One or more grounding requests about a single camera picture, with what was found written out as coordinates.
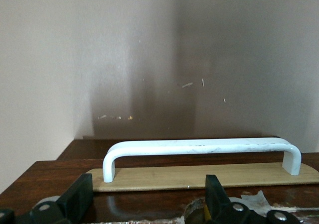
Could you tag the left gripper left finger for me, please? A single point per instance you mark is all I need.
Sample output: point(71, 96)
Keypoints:
point(74, 201)

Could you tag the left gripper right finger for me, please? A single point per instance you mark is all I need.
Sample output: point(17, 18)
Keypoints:
point(219, 204)

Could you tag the dark wooden drawer box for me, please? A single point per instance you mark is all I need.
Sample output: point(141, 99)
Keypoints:
point(82, 150)

